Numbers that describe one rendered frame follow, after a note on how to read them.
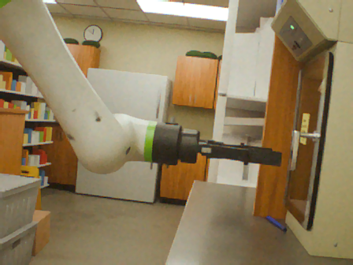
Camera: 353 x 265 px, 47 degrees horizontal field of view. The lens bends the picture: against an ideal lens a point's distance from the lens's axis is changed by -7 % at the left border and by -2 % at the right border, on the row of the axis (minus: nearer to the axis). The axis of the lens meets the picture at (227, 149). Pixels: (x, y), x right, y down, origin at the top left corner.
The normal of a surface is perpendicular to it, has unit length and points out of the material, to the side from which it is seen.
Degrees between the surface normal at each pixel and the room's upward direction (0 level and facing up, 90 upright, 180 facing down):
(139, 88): 90
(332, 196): 90
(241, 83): 95
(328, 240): 90
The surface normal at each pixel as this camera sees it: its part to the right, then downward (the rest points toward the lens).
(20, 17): 0.44, 0.02
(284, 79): 0.04, 0.06
